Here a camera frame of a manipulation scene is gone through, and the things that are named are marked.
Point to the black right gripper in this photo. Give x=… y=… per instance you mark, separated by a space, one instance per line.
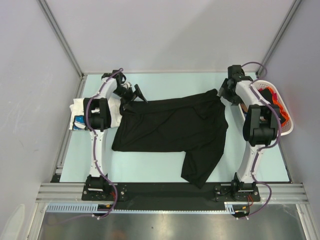
x=235 y=100

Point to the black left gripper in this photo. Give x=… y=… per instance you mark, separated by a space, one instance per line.
x=132 y=97

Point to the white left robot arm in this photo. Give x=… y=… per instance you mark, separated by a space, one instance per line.
x=98 y=119

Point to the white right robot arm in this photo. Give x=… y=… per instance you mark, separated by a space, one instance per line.
x=244 y=182

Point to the black printed t-shirt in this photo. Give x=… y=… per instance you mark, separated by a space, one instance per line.
x=251 y=97

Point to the orange t-shirt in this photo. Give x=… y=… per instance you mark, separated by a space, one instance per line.
x=284 y=116

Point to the magenta t-shirt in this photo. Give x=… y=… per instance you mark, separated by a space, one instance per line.
x=274 y=97

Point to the white folded printed t-shirt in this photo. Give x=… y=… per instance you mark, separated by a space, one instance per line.
x=77 y=119

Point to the white plastic laundry basket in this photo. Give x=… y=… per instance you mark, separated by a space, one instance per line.
x=285 y=125

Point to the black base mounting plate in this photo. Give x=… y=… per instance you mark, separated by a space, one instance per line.
x=170 y=196

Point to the aluminium frame rail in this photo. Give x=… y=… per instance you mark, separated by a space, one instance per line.
x=71 y=192

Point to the white slotted cable duct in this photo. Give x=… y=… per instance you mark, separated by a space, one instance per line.
x=87 y=208

